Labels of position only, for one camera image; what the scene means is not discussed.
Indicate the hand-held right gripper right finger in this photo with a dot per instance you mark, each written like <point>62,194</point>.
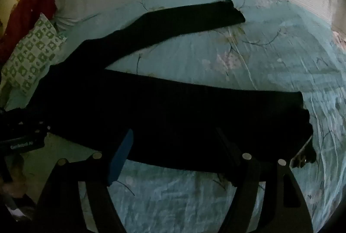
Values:
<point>232,165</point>

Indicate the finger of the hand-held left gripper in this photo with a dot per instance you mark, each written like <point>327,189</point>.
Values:
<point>35,126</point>

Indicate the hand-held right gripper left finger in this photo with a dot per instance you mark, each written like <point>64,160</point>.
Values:
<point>121,157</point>

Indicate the black pants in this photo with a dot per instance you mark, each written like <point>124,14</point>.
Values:
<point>173,116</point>

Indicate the green checkered pillow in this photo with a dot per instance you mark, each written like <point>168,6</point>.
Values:
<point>32,51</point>

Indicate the teal floral blanket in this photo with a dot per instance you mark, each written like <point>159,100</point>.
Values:
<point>216,60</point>

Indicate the dark red cloth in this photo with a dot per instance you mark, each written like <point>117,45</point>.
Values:
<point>24,14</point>

